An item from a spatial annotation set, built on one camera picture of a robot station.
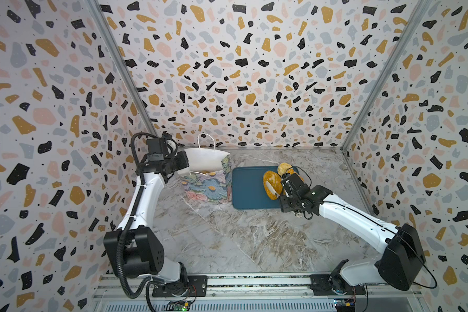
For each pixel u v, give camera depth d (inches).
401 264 15.9
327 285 29.0
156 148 24.5
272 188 34.2
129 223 16.6
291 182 25.0
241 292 28.8
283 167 42.7
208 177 31.5
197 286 28.9
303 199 23.5
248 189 41.1
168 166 24.3
